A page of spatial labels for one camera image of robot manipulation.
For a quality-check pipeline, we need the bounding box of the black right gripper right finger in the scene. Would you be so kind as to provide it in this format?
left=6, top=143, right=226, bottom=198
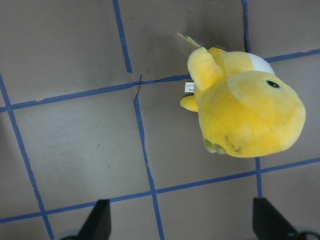
left=252, top=197, right=320, bottom=240

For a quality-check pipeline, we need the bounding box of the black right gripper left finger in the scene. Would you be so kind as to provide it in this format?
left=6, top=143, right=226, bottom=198
left=62, top=199, right=112, bottom=240

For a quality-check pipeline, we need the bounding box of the yellow plush toy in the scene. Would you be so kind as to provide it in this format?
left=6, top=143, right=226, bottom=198
left=180, top=36, right=306, bottom=158

